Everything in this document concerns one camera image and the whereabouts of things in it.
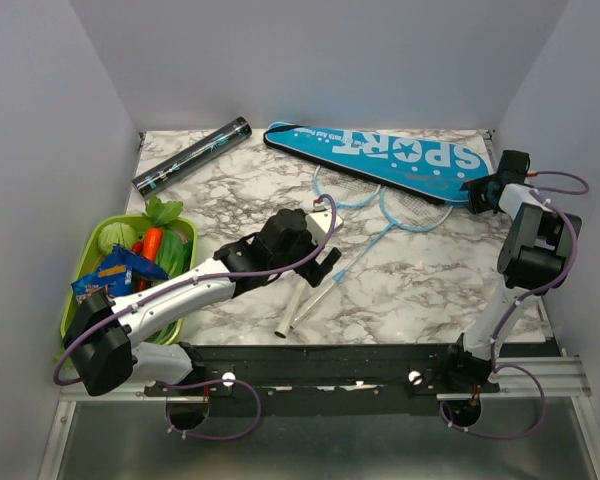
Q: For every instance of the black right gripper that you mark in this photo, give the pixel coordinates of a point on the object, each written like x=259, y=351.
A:
x=473, y=187

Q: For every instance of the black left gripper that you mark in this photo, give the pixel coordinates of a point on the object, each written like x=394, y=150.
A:
x=315, y=273

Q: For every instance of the blue Sport racket bag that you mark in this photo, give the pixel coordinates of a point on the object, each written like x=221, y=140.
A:
x=431, y=169

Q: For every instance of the black Boka shuttlecock tube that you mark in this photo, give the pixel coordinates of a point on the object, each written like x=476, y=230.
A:
x=192, y=158

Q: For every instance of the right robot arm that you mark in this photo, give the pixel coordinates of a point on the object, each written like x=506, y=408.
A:
x=537, y=255

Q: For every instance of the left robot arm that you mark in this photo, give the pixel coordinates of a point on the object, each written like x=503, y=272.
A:
x=104, y=338

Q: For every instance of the toy orange carrot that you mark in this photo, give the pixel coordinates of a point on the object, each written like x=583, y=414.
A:
x=152, y=242

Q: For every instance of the toy red chili pepper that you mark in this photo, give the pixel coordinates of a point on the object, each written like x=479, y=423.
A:
x=139, y=281

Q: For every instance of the blue Oreo snack bag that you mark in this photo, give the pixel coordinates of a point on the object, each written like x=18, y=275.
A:
x=114, y=275

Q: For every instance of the toy green cabbage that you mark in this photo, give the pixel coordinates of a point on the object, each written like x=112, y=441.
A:
x=117, y=233

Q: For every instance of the green plastic tray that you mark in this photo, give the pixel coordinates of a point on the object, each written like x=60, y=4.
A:
x=92, y=257

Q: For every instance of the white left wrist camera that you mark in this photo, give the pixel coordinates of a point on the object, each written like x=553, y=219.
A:
x=318, y=225

